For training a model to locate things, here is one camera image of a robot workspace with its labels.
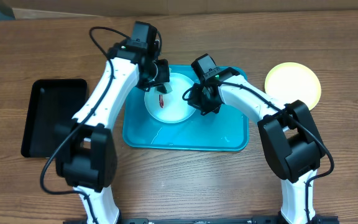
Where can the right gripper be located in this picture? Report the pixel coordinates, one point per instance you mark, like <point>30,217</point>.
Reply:
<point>196,103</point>

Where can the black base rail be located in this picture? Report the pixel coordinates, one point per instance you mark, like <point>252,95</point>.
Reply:
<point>276,219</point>

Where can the teal plastic tray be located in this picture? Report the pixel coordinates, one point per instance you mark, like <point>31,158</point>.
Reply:
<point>227,130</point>

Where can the black rectangular bin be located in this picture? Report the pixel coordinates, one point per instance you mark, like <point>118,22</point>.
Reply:
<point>52,102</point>

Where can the yellow-green plate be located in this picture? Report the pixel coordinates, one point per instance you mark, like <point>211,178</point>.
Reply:
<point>291,81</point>

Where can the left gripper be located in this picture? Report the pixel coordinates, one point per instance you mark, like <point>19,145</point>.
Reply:
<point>163,64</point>

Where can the cardboard strip at back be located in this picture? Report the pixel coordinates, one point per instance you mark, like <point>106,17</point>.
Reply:
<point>180,7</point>

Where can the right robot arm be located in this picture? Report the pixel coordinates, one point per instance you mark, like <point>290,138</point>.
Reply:
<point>292,145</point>

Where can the green sponge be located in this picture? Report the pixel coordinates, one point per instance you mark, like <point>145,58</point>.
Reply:
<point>163,89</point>

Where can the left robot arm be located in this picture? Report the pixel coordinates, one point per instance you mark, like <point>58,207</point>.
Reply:
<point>86,157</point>

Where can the light blue plate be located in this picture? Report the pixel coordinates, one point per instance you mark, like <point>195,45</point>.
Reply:
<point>170,107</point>

